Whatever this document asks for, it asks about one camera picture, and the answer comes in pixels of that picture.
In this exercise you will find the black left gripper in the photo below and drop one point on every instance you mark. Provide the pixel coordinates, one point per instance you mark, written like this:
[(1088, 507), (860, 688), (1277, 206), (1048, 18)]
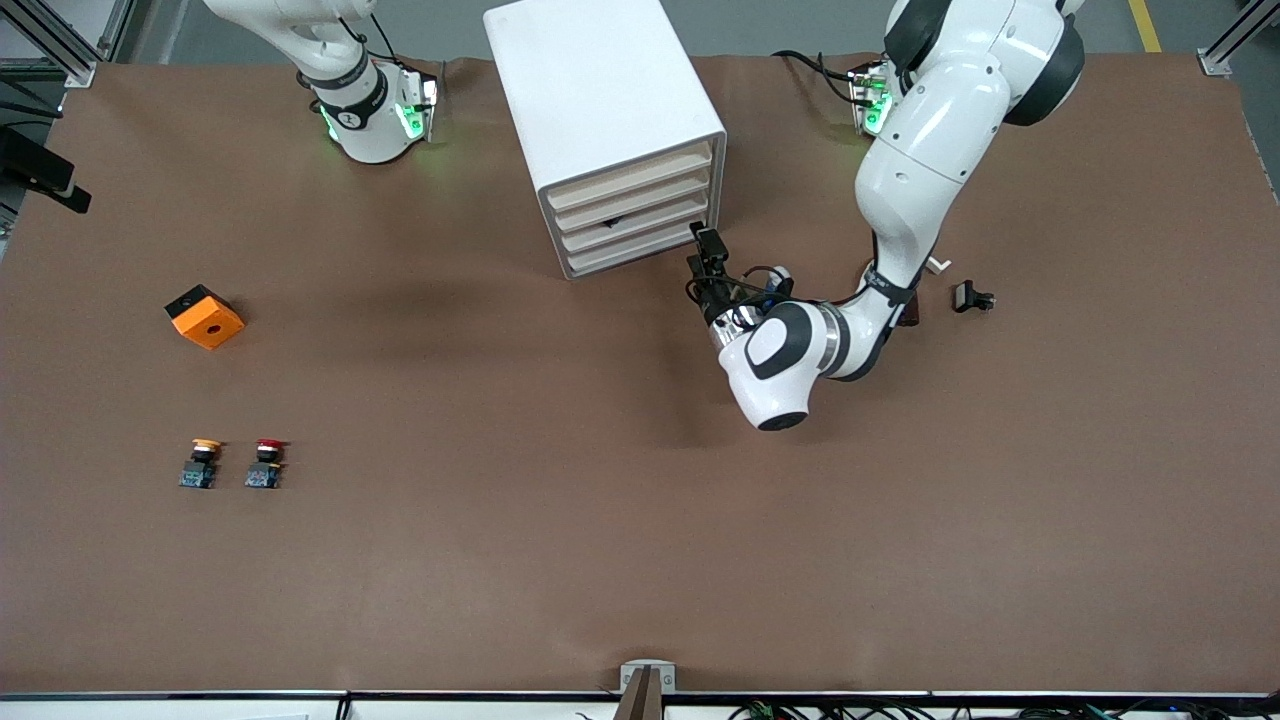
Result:
[(714, 296)]

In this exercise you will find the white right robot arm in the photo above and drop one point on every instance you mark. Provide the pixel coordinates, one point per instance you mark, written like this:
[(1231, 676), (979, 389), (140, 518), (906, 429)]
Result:
[(365, 130)]

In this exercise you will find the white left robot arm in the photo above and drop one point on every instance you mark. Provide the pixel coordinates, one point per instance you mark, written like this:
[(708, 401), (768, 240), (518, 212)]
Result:
[(920, 150)]

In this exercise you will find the brown cylindrical capacitor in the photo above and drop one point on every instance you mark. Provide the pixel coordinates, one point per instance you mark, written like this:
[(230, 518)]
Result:
[(910, 315)]

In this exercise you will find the white curved pipe clamp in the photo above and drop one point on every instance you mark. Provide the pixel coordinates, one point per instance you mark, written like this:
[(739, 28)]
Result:
[(938, 264)]

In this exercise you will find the orange box with hole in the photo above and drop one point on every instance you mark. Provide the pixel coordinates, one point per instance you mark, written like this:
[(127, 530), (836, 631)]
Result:
[(210, 325)]

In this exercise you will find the brown table cover sheet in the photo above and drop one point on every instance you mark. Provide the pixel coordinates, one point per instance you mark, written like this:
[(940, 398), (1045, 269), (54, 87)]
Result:
[(600, 500)]

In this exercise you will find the aluminium frame post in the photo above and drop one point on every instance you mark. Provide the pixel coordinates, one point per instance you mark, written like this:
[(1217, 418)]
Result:
[(1235, 35), (70, 55)]

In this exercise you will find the black square push switch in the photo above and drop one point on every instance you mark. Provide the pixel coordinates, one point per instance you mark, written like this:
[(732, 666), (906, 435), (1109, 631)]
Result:
[(965, 296)]

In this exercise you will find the yellow push button switch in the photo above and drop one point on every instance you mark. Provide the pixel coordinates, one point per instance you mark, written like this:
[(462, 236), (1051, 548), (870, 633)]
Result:
[(200, 470)]

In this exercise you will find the red push button switch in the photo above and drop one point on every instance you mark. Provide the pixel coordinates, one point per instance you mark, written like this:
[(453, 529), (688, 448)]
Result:
[(264, 472)]

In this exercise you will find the metal table edge bracket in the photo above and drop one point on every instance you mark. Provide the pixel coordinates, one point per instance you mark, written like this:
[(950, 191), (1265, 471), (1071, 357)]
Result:
[(628, 672)]

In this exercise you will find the grey camera mast profile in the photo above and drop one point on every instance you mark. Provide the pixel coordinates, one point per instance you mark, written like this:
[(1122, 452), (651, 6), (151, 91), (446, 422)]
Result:
[(640, 700)]

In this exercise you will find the aluminium table edge rail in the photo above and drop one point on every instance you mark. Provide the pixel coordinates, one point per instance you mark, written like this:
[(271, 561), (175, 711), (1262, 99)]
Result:
[(200, 695)]

